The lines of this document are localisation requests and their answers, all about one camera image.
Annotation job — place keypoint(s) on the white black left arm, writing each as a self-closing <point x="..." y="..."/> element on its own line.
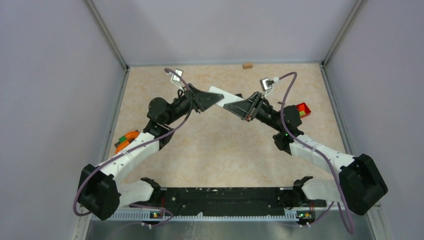
<point x="100" y="190"/>

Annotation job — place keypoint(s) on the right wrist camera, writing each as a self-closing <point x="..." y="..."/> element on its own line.
<point x="267" y="85"/>

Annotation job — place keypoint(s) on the aluminium frame rail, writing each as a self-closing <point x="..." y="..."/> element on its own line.
<point x="154" y="215"/>

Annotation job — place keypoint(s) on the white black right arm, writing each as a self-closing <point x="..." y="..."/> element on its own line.
<point x="357" y="182"/>

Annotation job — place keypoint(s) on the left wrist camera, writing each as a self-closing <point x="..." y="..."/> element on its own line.
<point x="176" y="80"/>

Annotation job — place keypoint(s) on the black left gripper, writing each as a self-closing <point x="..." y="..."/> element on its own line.
<point x="200" y="100"/>

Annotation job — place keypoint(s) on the small wooden block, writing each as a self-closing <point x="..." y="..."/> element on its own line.
<point x="247" y="65"/>

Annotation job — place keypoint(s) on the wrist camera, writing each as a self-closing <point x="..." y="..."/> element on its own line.
<point x="267" y="85"/>
<point x="176" y="80"/>

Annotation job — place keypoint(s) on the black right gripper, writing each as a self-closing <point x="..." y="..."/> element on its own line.
<point x="247" y="109"/>

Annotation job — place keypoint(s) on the white remote control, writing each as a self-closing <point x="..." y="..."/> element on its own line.
<point x="228" y="97"/>

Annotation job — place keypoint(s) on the orange green object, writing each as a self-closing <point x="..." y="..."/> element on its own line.
<point x="125" y="140"/>

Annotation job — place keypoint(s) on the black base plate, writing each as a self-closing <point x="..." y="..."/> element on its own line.
<point x="230" y="201"/>

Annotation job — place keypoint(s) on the red plastic bin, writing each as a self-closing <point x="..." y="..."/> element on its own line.
<point x="303" y="107"/>

